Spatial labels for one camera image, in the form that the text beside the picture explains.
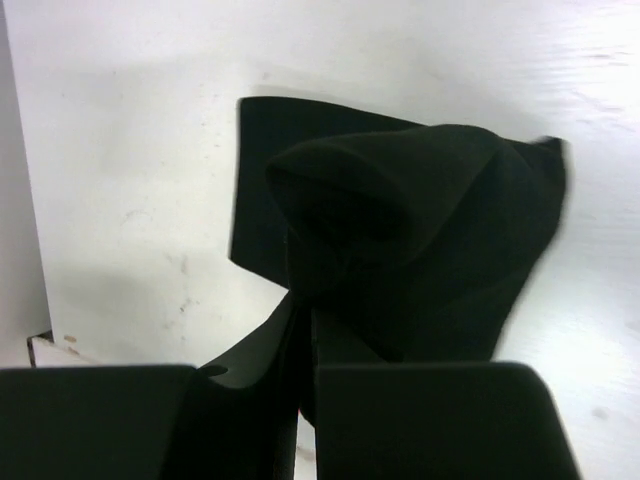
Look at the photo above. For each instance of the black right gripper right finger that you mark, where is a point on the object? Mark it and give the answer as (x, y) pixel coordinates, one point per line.
(445, 411)

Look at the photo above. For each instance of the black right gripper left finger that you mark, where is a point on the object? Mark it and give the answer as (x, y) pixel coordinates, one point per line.
(233, 418)

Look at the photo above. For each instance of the black tank top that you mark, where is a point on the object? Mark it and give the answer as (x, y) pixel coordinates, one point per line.
(420, 239)

